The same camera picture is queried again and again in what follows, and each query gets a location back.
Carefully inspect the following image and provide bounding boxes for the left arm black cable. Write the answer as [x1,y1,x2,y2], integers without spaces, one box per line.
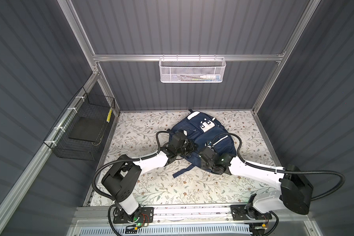
[91,130,175,236]

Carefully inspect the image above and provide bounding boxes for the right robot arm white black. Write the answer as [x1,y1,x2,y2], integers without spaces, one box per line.
[198,147,313,219]

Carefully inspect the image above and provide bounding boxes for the navy blue student backpack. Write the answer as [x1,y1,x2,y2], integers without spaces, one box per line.
[168,111,237,178]

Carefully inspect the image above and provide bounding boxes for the white wire mesh basket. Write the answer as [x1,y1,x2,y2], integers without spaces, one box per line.
[158,56,227,84]

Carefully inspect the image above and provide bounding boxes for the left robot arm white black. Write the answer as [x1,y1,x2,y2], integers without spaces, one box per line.
[100,131,198,218]

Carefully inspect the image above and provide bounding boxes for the pens in white basket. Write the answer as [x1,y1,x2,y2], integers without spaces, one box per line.
[177,74,222,83]

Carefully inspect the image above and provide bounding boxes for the aluminium front rail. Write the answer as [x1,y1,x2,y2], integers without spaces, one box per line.
[70,202,310,228]

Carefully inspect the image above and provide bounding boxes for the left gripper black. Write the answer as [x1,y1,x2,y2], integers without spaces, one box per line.
[175,139,199,157]

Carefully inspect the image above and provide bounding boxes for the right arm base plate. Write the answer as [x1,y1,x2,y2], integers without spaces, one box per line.
[230,204,272,221]

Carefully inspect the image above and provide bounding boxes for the black wire wall basket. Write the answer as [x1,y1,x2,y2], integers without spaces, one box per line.
[44,89,116,161]

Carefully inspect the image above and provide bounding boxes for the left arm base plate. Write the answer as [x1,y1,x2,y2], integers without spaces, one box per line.
[112,207,154,224]

